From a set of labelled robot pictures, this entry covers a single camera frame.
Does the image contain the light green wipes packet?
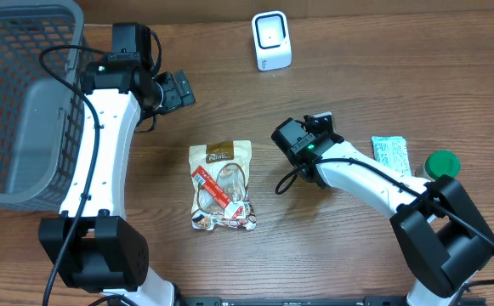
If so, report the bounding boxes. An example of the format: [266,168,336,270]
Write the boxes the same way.
[372,136,412,175]

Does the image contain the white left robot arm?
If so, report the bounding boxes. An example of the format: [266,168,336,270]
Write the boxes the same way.
[38,23,196,306]

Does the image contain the red candy bar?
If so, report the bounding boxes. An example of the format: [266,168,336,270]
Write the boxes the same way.
[192,166,246,219]

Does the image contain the grey plastic mesh basket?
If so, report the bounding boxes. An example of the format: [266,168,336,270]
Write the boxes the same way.
[0,1,92,211]

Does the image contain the white barcode scanner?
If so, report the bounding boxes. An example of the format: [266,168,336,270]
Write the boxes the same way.
[251,10,292,71]

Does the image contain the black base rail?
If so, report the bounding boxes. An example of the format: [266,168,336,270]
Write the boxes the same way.
[178,294,488,306]

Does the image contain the brown snack pouch red label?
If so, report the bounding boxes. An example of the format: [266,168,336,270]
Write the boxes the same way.
[189,140,257,230]

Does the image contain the green lid white jar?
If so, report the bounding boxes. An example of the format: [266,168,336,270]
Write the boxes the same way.
[415,150,461,181]

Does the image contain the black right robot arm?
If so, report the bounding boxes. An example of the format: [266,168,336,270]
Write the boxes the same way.
[271,116,494,305]

